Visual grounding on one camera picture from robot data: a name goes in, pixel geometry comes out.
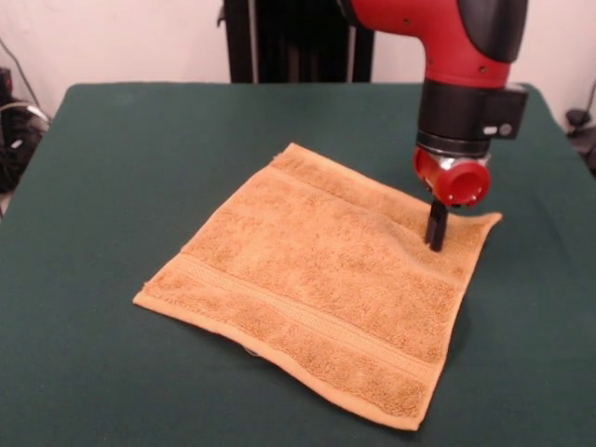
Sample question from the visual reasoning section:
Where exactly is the black upright stand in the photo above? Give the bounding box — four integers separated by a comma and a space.
215, 0, 376, 85

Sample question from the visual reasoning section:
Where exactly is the dark green table cloth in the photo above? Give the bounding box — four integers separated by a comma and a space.
0, 82, 596, 447

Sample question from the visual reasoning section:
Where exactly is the orange terry towel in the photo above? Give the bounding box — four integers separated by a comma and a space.
132, 142, 504, 432

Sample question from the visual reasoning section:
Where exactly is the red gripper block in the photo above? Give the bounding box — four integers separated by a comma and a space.
412, 146, 492, 253

